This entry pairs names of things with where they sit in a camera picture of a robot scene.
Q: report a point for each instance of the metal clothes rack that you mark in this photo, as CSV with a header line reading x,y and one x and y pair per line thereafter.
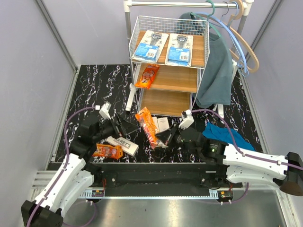
x,y
179,62

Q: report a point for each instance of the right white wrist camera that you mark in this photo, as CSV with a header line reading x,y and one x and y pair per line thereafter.
x,y
186,119

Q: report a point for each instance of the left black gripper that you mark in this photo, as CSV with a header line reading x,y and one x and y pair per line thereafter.
x,y
126,126

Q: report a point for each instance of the orange razor bag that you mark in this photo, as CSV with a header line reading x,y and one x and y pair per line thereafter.
x,y
109,151
148,76
150,129

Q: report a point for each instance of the blue razor blister pack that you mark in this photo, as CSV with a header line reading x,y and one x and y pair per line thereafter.
x,y
179,50

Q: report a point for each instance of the orange razor bag front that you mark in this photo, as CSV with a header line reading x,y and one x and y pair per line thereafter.
x,y
150,129

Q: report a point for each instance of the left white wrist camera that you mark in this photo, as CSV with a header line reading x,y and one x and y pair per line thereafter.
x,y
104,110

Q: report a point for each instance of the light blue hanger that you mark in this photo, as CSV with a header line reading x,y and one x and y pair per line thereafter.
x,y
242,63

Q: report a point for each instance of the grey-green hanging shirt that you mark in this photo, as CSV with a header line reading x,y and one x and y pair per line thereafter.
x,y
216,84

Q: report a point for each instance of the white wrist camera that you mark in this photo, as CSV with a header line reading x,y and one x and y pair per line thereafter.
x,y
104,110
186,119

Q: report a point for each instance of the white harry's box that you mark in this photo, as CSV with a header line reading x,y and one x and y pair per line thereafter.
x,y
155,122
128,147

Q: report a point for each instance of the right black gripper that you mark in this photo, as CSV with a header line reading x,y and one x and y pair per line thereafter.
x,y
166,136

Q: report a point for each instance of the white wire shelf cart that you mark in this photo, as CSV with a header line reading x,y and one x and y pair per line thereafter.
x,y
172,90

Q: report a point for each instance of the blue crumpled cloth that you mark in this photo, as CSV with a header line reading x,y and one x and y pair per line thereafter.
x,y
217,133

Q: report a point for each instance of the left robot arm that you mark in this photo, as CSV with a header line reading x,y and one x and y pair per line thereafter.
x,y
75,174

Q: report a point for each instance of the white towel on rack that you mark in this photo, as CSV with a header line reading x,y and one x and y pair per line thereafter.
x,y
234,68

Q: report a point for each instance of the beige wooden hanger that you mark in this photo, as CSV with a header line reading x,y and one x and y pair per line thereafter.
x,y
243,9

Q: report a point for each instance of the white H logo box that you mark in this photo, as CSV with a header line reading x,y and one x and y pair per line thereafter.
x,y
163,124

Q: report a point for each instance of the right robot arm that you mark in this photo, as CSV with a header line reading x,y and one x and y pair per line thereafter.
x,y
239,165

